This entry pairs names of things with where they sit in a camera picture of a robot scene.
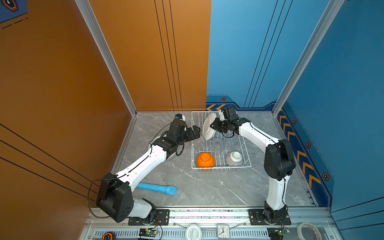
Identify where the green circuit board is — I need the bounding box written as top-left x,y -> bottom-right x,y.
138,228 -> 159,240

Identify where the orange black tape measure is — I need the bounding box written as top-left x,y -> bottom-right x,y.
101,232 -> 116,240

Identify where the blue toy microphone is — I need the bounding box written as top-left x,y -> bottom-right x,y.
137,183 -> 177,196

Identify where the aluminium corner post left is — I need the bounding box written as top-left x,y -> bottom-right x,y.
75,0 -> 137,117

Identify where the small white alarm clock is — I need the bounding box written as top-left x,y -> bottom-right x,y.
217,224 -> 231,240

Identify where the clear glass tumbler middle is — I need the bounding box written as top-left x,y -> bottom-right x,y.
211,139 -> 223,153

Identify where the small circuit board right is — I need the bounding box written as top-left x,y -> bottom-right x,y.
267,228 -> 291,240

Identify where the orange bowl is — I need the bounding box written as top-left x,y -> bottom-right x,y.
196,153 -> 215,171

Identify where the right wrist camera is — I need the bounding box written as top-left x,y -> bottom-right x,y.
221,106 -> 239,122

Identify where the striped ceramic bowl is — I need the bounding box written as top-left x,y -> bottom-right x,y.
226,151 -> 244,167

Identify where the aluminium corner post right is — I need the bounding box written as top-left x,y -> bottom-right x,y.
272,0 -> 345,117

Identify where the white plate teal rim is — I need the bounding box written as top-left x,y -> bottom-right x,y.
148,141 -> 176,161

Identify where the white wire dish rack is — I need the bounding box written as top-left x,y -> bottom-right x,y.
192,111 -> 252,171

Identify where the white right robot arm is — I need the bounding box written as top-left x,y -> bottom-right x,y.
210,118 -> 296,225

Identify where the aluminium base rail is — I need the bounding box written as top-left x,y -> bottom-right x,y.
80,206 -> 343,240

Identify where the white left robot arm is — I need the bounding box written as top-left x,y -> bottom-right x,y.
96,115 -> 201,223

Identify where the roll of white tape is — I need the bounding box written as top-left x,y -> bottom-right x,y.
297,223 -> 323,240

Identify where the aluminium corner post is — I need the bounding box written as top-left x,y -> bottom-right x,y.
272,0 -> 345,117
75,0 -> 137,117

